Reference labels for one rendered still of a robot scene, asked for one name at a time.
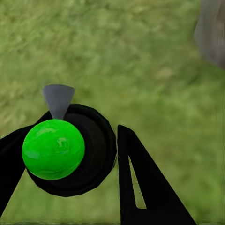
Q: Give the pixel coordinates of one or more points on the pesticide atomizer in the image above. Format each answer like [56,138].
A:
[72,148]

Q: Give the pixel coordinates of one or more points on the tree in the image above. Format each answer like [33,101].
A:
[210,32]

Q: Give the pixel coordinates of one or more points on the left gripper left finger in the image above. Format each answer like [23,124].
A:
[11,164]

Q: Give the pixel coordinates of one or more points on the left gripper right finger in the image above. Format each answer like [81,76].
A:
[163,205]

